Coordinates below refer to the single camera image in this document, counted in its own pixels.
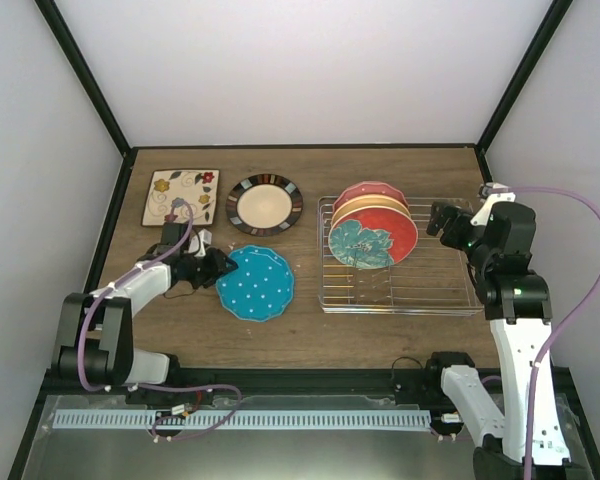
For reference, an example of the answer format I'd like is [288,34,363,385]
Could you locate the blue polka dot plate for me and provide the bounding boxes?
[216,245,295,323]

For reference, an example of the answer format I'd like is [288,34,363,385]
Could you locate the red plate teal flower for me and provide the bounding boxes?
[328,207,419,270]

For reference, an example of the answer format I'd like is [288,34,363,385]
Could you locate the black rimmed round plate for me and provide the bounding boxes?
[225,173,304,237]

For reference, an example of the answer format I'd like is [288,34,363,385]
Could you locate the square floral plate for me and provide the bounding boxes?
[141,169,220,227]

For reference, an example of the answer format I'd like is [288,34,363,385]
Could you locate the pink polka dot plate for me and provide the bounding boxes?
[333,181,408,209]

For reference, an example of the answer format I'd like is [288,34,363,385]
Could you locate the yellow round plate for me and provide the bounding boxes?
[331,194,411,223]

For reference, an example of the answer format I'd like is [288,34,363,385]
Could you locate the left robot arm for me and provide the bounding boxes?
[50,223,238,404]

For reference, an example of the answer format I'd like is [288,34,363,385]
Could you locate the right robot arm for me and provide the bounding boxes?
[424,196,588,479]

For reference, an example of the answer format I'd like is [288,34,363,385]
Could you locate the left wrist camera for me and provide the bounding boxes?
[188,229,212,258]

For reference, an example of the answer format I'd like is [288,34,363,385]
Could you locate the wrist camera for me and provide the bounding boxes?
[188,229,212,258]
[471,182,516,227]

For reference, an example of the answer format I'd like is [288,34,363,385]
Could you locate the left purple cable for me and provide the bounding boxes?
[77,197,242,444]

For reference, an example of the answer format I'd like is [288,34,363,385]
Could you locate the purple cable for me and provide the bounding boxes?
[77,197,242,444]
[499,185,600,480]

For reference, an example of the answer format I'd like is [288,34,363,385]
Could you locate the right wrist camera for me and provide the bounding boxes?
[471,182,516,227]

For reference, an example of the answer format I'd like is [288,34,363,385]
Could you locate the wire dish rack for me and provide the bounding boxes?
[317,196,482,317]

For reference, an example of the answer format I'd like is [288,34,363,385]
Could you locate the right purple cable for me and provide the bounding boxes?
[499,185,600,480]

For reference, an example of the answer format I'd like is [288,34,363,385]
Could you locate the black frame rail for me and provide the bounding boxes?
[39,367,577,407]

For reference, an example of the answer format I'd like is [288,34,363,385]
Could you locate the white slotted cable duct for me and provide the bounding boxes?
[52,409,431,432]

